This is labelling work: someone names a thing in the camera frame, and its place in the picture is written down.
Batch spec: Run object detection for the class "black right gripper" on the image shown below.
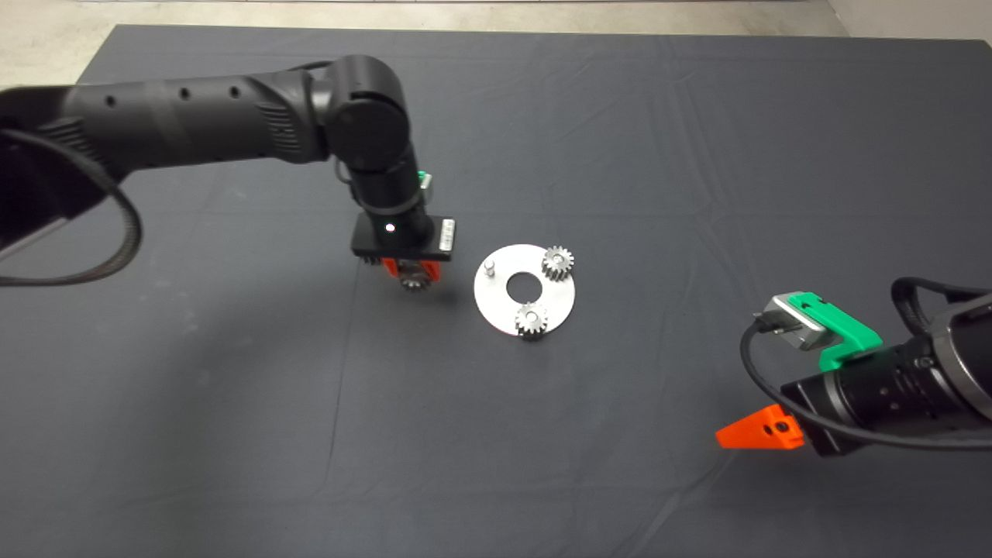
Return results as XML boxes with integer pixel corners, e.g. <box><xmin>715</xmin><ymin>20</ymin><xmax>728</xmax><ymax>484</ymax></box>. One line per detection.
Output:
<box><xmin>715</xmin><ymin>363</ymin><xmax>873</xmax><ymax>459</ymax></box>

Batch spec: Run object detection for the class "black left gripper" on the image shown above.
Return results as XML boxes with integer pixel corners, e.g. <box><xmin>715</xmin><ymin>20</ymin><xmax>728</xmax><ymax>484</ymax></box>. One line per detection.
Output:
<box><xmin>350</xmin><ymin>197</ymin><xmax>457</xmax><ymax>284</ymax></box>

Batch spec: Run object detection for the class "round metal plate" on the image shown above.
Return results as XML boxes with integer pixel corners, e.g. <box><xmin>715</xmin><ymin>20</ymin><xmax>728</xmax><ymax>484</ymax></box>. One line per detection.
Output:
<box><xmin>474</xmin><ymin>244</ymin><xmax>577</xmax><ymax>339</ymax></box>

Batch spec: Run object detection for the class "dark grey table cloth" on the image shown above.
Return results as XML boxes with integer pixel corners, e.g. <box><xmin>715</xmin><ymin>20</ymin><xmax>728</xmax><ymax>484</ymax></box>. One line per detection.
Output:
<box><xmin>0</xmin><ymin>26</ymin><xmax>992</xmax><ymax>558</ymax></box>

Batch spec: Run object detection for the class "braided black cable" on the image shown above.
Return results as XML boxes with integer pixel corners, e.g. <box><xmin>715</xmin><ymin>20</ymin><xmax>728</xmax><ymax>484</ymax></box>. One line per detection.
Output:
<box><xmin>891</xmin><ymin>277</ymin><xmax>992</xmax><ymax>334</ymax></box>
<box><xmin>0</xmin><ymin>128</ymin><xmax>144</xmax><ymax>288</ymax></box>

